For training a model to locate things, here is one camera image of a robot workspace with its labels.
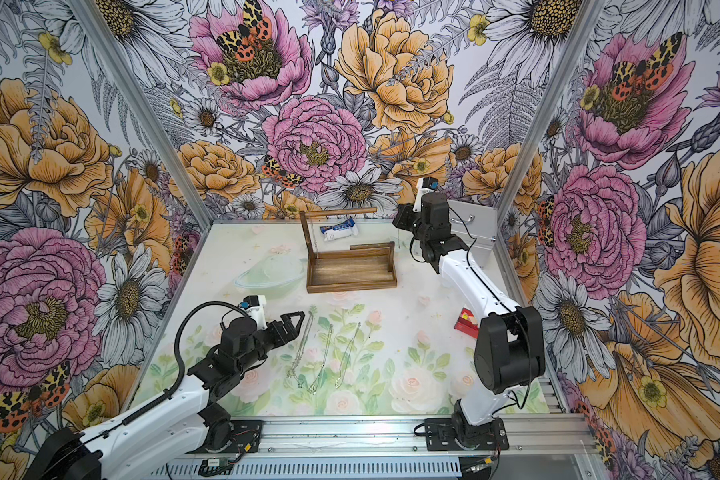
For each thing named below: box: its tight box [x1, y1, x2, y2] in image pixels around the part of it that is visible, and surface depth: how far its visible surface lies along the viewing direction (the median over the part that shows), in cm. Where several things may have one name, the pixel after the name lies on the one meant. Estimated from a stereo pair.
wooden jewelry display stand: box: [299, 208, 397, 293], surface depth 108 cm
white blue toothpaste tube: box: [319, 218, 359, 241], surface depth 118 cm
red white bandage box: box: [454, 307, 480, 339], surface depth 93 cm
